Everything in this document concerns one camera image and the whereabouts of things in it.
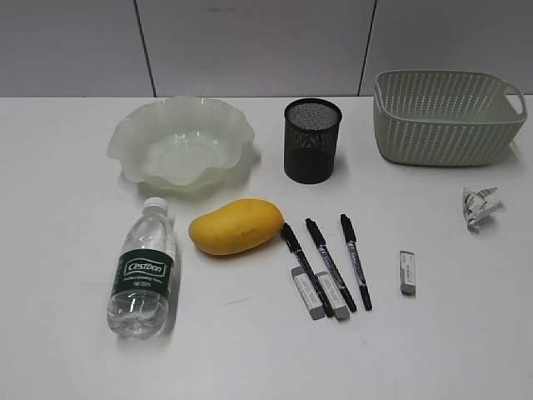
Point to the yellow mango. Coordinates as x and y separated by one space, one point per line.
237 227

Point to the black marker pen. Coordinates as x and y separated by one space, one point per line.
350 239
295 247
335 275

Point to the grey white eraser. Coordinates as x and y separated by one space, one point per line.
407 273
307 292
338 304

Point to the clear water bottle green label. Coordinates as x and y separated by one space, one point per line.
139 300

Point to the waste paper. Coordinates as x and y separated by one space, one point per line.
476 206

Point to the black mesh pen holder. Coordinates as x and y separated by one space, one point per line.
310 139

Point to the frosted green wavy plate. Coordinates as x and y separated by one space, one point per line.
180 143

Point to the pale green plastic basket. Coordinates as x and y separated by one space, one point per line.
434 118

